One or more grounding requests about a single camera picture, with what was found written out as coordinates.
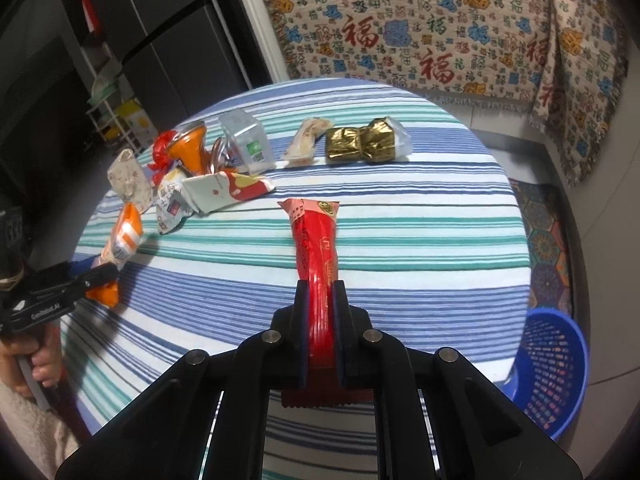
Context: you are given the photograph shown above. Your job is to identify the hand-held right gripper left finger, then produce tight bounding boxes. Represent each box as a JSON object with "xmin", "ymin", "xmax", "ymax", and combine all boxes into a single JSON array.
[{"xmin": 55, "ymin": 280, "xmax": 308, "ymax": 480}]

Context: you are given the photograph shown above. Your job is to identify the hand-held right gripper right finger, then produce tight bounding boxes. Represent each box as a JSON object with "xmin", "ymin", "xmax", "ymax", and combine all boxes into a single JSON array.
[{"xmin": 332, "ymin": 280, "xmax": 583, "ymax": 480}]

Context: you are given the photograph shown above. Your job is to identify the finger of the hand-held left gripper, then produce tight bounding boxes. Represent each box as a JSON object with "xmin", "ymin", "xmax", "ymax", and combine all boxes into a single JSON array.
[
  {"xmin": 25, "ymin": 259, "xmax": 98, "ymax": 291},
  {"xmin": 47, "ymin": 263, "xmax": 121, "ymax": 311}
]

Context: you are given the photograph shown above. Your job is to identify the orange and white snack packet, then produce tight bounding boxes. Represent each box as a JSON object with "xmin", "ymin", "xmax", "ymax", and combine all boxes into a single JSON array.
[{"xmin": 89, "ymin": 203, "xmax": 145, "ymax": 308}]

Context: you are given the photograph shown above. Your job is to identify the long red snack wrapper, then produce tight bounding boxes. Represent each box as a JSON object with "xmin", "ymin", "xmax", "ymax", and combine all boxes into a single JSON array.
[{"xmin": 277, "ymin": 199, "xmax": 373, "ymax": 408}]

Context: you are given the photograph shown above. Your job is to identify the white patterned snack packet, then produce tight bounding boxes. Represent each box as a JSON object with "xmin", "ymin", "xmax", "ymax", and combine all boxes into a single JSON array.
[{"xmin": 106, "ymin": 150, "xmax": 153, "ymax": 211}]

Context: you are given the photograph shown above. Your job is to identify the small white printed packet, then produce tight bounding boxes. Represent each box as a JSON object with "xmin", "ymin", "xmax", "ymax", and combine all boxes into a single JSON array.
[{"xmin": 156, "ymin": 167, "xmax": 197, "ymax": 235}]

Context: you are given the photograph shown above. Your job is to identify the white and red paper packet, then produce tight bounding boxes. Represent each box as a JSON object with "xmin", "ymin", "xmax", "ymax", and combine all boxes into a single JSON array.
[{"xmin": 181, "ymin": 170, "xmax": 276, "ymax": 216}]

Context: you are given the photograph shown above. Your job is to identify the gold foil packet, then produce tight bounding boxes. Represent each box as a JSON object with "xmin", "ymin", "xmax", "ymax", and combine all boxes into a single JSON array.
[{"xmin": 325, "ymin": 116, "xmax": 413, "ymax": 166}]

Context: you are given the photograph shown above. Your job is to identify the blue plastic basket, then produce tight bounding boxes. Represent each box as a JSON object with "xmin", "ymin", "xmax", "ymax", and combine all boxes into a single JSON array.
[{"xmin": 500, "ymin": 307, "xmax": 590, "ymax": 441}]

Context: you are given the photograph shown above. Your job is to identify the person's left forearm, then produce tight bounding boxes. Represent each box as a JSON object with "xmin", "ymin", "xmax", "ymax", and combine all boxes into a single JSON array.
[{"xmin": 0, "ymin": 385, "xmax": 78, "ymax": 468}]

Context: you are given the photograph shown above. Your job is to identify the person's left hand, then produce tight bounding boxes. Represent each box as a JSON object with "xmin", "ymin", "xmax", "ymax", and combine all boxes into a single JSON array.
[{"xmin": 0, "ymin": 332, "xmax": 66, "ymax": 400}]

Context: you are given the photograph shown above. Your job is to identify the red plastic bag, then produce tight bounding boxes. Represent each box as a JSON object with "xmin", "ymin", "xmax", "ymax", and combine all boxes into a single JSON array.
[{"xmin": 149, "ymin": 130, "xmax": 183, "ymax": 182}]

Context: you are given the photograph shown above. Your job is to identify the crushed orange foil packet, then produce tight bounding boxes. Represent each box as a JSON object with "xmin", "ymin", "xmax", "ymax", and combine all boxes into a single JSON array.
[{"xmin": 167, "ymin": 121, "xmax": 222, "ymax": 176}]

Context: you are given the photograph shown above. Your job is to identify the yellow box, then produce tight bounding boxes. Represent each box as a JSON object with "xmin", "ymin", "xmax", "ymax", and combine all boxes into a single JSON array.
[{"xmin": 117, "ymin": 101, "xmax": 157, "ymax": 146}]

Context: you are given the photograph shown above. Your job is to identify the beige crumpled wrapper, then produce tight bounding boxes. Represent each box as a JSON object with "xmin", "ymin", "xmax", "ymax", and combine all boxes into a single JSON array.
[{"xmin": 284, "ymin": 116, "xmax": 334, "ymax": 168}]

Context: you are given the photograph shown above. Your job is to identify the green and white bag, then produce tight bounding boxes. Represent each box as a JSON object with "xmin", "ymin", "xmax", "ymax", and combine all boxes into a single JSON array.
[{"xmin": 89, "ymin": 62, "xmax": 127, "ymax": 107}]

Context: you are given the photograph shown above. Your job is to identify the clear plastic box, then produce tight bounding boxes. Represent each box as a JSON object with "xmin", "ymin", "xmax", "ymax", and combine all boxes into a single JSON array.
[{"xmin": 218, "ymin": 110, "xmax": 275, "ymax": 175}]

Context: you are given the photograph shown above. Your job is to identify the patterned floor mat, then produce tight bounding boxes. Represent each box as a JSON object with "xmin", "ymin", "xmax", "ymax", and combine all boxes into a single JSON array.
[{"xmin": 510, "ymin": 177, "xmax": 574, "ymax": 318}]

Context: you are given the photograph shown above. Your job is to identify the red label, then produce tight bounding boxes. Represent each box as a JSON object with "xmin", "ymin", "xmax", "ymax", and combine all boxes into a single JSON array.
[{"xmin": 79, "ymin": 0, "xmax": 104, "ymax": 36}]

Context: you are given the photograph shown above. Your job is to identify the dark grey refrigerator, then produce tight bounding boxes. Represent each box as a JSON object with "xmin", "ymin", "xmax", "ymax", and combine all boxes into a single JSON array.
[{"xmin": 60, "ymin": 0, "xmax": 251, "ymax": 146}]

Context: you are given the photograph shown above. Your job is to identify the patterned cloth covered sofa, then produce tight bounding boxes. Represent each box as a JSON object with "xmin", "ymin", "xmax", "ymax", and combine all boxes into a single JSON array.
[{"xmin": 252, "ymin": 0, "xmax": 632, "ymax": 188}]

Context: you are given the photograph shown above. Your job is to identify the white wire rack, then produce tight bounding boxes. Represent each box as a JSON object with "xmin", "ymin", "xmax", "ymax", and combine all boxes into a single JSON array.
[{"xmin": 80, "ymin": 40, "xmax": 157, "ymax": 152}]

